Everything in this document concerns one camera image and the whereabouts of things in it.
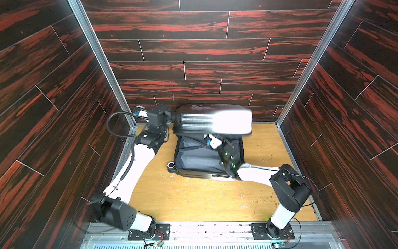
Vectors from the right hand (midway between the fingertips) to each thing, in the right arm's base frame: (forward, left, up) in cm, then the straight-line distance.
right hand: (222, 130), depth 84 cm
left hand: (0, +30, +15) cm, 33 cm away
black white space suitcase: (-9, +12, +9) cm, 18 cm away
